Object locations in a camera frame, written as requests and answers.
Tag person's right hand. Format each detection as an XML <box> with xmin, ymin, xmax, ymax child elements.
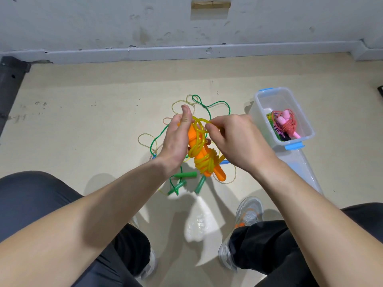
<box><xmin>205</xmin><ymin>114</ymin><xmax>280</xmax><ymax>178</ymax></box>

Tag person's left hand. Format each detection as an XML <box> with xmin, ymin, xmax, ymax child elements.
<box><xmin>153</xmin><ymin>104</ymin><xmax>196</xmax><ymax>177</ymax></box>

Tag orange handled yellow skipping rope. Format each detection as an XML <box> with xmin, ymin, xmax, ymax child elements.
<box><xmin>172</xmin><ymin>113</ymin><xmax>237</xmax><ymax>184</ymax></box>

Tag pink skipping rope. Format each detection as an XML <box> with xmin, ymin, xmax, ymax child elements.
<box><xmin>272</xmin><ymin>108</ymin><xmax>302</xmax><ymax>140</ymax></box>

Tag pile of colourful jump ropes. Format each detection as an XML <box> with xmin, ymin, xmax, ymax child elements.
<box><xmin>138</xmin><ymin>94</ymin><xmax>237</xmax><ymax>197</ymax></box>

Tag clear storage box blue latches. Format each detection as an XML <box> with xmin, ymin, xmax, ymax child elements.
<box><xmin>248</xmin><ymin>87</ymin><xmax>316</xmax><ymax>151</ymax></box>

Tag person's left forearm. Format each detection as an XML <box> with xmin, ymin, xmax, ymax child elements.
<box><xmin>0</xmin><ymin>159</ymin><xmax>174</xmax><ymax>287</ymax></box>

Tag person's right forearm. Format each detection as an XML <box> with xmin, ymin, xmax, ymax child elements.
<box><xmin>254</xmin><ymin>159</ymin><xmax>383</xmax><ymax>287</ymax></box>

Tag clear plastic box lid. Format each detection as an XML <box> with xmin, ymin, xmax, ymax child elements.
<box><xmin>281</xmin><ymin>146</ymin><xmax>324</xmax><ymax>195</ymax></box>

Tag grey right shoe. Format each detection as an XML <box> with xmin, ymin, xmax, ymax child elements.
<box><xmin>217</xmin><ymin>197</ymin><xmax>264</xmax><ymax>271</ymax></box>

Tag grey shoe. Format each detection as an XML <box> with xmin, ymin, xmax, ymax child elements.
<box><xmin>139</xmin><ymin>248</ymin><xmax>158</xmax><ymax>280</ymax></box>
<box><xmin>217</xmin><ymin>197</ymin><xmax>264</xmax><ymax>271</ymax></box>

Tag grey left shoe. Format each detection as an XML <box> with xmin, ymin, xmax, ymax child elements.
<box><xmin>139</xmin><ymin>248</ymin><xmax>158</xmax><ymax>280</ymax></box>

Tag black shorts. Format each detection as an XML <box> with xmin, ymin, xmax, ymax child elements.
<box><xmin>0</xmin><ymin>170</ymin><xmax>383</xmax><ymax>287</ymax></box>

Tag small wooden wall block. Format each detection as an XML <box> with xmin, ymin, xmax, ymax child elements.
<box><xmin>191</xmin><ymin>0</ymin><xmax>232</xmax><ymax>11</ymax></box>

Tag black metal rack frame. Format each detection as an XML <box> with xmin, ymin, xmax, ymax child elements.
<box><xmin>0</xmin><ymin>56</ymin><xmax>31</xmax><ymax>138</ymax></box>

